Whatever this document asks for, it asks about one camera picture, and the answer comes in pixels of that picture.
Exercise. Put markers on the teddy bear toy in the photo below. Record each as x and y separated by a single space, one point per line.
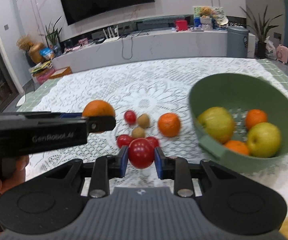
205 12

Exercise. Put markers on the red tomato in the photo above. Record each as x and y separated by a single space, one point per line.
123 140
130 117
141 153

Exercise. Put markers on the person's left hand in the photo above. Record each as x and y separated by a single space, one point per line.
1 177

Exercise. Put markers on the pink small heater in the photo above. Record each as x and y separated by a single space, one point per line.
282 54

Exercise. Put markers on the white marble tv console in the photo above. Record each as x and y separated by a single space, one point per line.
146 46

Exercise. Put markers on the white wifi router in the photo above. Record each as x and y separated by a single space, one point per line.
111 34

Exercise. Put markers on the green grid table mat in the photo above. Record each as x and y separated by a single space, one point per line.
160 85

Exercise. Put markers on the potted plant left of console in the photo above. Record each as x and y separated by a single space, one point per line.
52 36

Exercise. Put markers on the yellow-green pear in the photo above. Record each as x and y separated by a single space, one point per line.
218 123

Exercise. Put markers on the green colander bowl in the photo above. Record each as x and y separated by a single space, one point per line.
239 94

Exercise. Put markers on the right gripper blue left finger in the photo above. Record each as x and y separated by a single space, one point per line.
104 169

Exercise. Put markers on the large orange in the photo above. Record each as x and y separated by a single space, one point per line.
98 108

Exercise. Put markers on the red box on console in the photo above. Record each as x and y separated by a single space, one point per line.
181 25

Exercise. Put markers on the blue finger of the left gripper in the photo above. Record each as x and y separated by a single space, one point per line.
99 124
71 115

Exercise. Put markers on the brown kiwi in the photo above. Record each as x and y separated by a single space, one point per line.
138 132
143 121

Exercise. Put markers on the white lace tablecloth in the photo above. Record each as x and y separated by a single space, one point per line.
185 144

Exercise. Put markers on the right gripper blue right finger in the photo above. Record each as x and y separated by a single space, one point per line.
176 169

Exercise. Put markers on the potted plant by bin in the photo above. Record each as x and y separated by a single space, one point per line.
261 25

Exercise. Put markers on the small tangerine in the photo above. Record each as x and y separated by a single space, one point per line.
169 125

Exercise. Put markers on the white plastic bag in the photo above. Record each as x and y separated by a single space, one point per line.
271 52

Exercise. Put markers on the yellow apple in bowl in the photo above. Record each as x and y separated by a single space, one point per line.
264 140

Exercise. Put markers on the golden vase with dried grass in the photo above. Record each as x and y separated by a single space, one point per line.
31 50

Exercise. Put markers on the orange cardboard box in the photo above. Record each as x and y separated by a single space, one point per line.
60 73

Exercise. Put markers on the grey pedal trash bin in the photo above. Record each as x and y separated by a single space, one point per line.
237 41

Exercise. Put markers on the tangerine in bowl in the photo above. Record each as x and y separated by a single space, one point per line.
237 146
254 117

